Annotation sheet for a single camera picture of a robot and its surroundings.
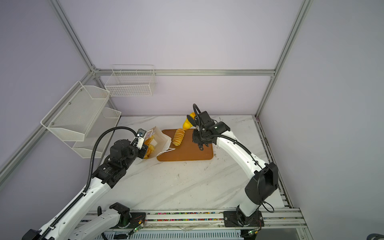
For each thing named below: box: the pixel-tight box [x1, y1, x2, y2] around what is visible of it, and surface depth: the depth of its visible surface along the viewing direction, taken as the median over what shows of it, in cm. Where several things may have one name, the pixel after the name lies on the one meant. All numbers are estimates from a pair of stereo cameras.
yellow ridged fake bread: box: [172, 128, 185, 147], surface depth 106 cm
